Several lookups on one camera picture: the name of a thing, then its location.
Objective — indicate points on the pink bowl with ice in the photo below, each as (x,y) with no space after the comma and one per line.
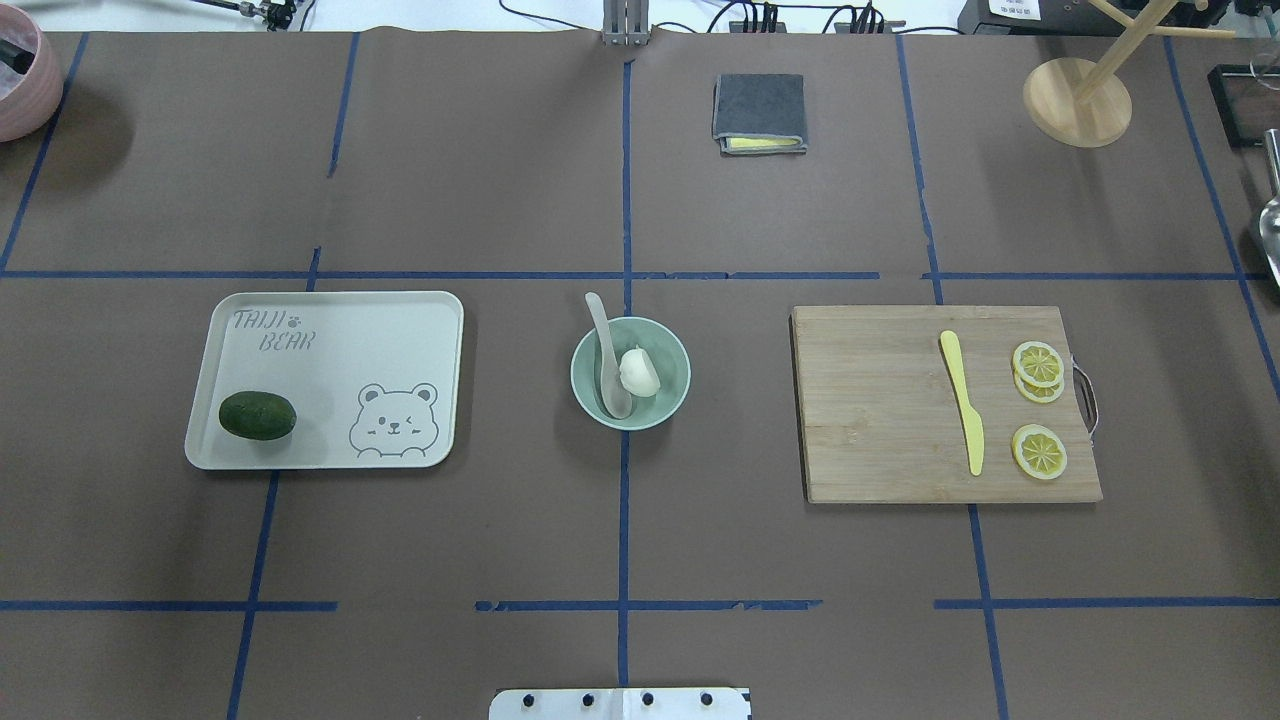
(28,100)

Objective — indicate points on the wooden cutting board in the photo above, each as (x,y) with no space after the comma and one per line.
(878,413)

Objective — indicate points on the double lemon slice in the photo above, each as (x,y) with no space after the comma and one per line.
(1038,371)

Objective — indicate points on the black box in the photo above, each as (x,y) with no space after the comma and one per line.
(1087,19)

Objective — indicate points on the white steamed bun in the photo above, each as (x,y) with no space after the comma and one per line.
(638,374)

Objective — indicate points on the metal scoop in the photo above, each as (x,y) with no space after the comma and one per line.
(1268,222)

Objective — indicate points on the white bear tray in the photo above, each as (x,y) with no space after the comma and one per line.
(372,376)

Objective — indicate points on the grey folded cloth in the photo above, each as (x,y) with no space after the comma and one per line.
(760,114)

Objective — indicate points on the black tripod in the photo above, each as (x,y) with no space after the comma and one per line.
(277,16)

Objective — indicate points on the white ceramic spoon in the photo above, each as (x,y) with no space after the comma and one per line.
(617,401)

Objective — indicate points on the aluminium frame post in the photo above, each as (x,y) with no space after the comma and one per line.
(626,23)

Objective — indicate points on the green ceramic bowl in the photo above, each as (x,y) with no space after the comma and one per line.
(664,348)

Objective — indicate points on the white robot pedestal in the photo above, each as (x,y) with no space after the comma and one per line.
(623,703)

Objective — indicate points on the wooden mug tree stand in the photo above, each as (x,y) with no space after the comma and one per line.
(1082,103)

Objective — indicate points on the yellow plastic knife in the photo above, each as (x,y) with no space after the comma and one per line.
(974,429)

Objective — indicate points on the green avocado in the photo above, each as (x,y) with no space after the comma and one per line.
(257,415)

